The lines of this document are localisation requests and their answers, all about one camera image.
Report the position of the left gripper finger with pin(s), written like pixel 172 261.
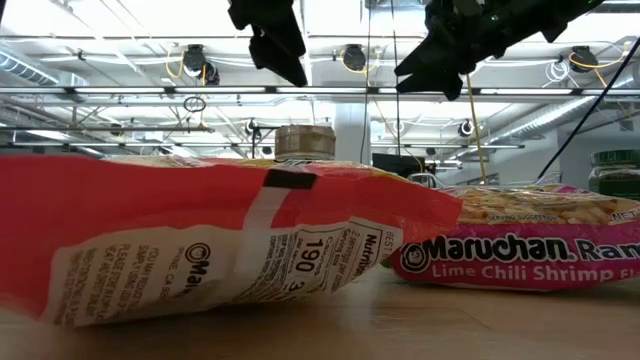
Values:
pixel 275 20
pixel 285 65

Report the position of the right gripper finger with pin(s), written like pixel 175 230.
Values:
pixel 445 84
pixel 445 60

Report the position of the lime chili shrimp ramen packet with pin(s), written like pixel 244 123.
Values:
pixel 525 250

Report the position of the small black ceiling reel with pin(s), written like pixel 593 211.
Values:
pixel 251 127
pixel 466 128

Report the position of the cork lid glass jar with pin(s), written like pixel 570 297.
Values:
pixel 305 142

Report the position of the black background monitor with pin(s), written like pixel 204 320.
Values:
pixel 397 165

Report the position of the green lid glass jar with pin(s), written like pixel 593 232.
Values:
pixel 615 175

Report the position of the orange ramen noodle packet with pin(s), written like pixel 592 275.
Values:
pixel 150 225

